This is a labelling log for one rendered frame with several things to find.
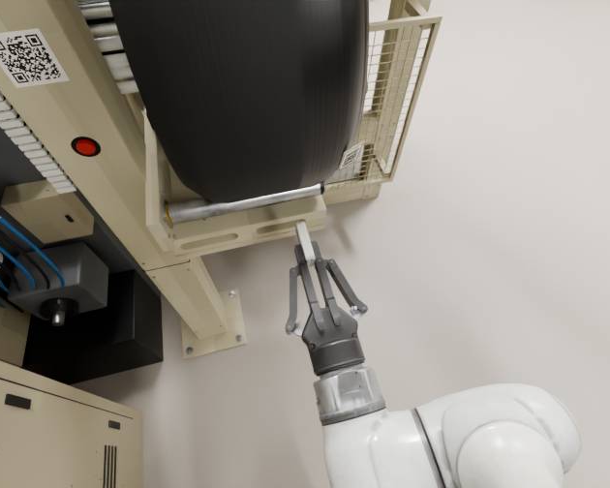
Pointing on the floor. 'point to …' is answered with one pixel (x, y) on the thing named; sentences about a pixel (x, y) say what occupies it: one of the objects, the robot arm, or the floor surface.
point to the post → (70, 125)
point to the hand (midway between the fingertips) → (305, 244)
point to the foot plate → (192, 347)
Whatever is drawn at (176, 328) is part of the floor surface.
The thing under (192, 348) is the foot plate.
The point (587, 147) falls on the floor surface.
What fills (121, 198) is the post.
